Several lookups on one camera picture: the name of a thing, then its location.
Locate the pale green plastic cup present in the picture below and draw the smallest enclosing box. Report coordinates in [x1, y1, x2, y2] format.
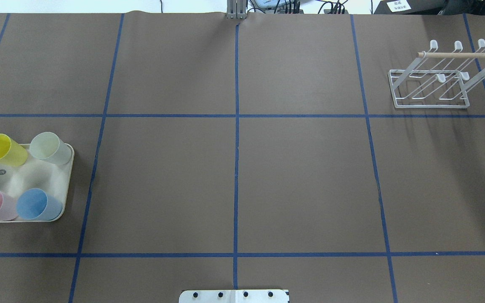
[29, 132, 72, 166]

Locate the blue plastic cup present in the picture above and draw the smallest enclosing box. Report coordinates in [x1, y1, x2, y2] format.
[16, 188, 63, 222]

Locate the yellow plastic cup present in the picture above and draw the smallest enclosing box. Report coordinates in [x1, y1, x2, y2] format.
[0, 133, 29, 167]

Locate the cream plastic tray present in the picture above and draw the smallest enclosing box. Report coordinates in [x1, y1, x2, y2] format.
[0, 144, 75, 208]

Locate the aluminium frame post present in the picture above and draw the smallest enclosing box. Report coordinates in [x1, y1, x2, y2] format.
[227, 0, 249, 20]

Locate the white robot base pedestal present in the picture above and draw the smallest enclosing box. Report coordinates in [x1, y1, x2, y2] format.
[179, 289, 290, 303]

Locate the white wire cup rack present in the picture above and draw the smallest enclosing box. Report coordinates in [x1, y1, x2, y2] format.
[388, 39, 485, 109]

